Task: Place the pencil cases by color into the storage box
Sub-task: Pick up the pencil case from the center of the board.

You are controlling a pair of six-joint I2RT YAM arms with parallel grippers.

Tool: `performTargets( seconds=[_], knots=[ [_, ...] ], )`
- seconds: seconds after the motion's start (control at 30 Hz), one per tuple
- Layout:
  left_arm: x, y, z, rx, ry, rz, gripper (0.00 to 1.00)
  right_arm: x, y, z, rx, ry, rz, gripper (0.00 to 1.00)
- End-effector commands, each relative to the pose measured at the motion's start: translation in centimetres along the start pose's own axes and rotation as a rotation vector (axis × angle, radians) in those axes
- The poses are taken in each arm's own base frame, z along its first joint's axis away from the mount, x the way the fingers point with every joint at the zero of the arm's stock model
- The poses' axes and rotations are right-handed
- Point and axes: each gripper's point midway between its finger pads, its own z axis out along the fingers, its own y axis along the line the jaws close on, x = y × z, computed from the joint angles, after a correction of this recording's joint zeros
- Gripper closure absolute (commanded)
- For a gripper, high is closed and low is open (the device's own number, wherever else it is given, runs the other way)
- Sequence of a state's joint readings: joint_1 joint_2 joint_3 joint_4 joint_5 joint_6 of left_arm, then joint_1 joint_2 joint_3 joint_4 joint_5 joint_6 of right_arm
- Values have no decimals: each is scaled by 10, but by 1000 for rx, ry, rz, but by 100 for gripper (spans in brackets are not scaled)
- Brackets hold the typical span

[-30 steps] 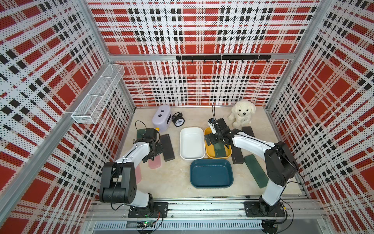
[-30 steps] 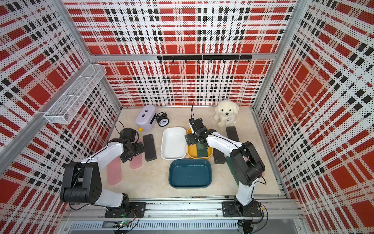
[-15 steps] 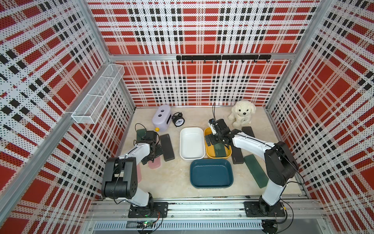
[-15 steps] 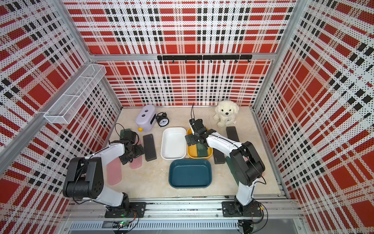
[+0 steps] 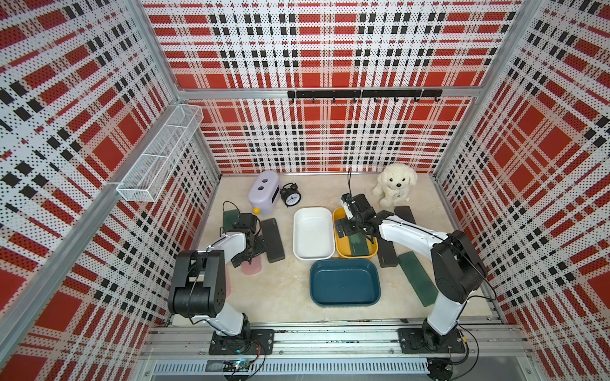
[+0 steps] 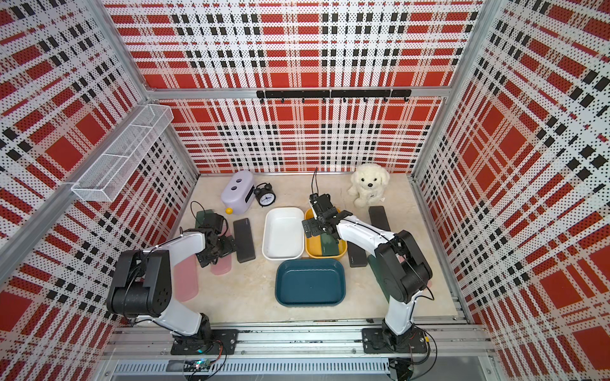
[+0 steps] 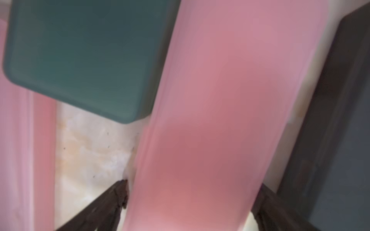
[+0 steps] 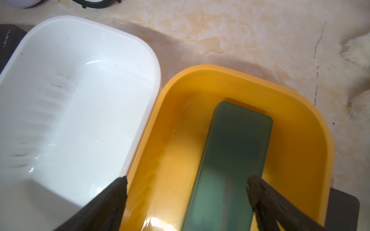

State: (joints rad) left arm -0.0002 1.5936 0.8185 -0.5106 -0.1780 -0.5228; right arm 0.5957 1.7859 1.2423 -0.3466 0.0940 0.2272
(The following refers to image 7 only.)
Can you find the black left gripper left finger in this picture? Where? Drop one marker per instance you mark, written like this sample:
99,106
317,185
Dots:
103,214

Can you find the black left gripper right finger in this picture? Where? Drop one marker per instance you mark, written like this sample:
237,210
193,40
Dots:
272,214

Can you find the pink pencil case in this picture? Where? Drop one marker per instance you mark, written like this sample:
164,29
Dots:
231,76
28,139

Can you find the dark grey pencil case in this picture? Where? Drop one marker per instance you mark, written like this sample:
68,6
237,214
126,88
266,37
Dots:
327,179

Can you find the dark green pencil case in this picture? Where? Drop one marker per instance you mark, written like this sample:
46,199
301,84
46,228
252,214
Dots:
105,57

